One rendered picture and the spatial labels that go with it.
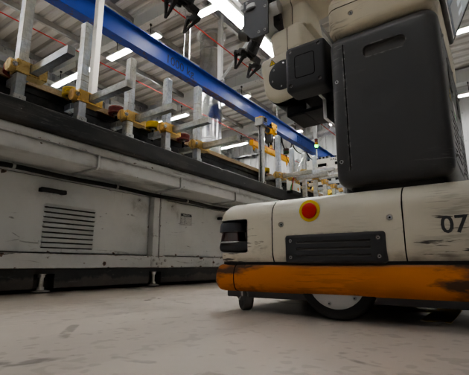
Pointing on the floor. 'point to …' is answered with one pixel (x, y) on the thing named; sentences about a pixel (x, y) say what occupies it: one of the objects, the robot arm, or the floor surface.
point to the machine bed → (91, 224)
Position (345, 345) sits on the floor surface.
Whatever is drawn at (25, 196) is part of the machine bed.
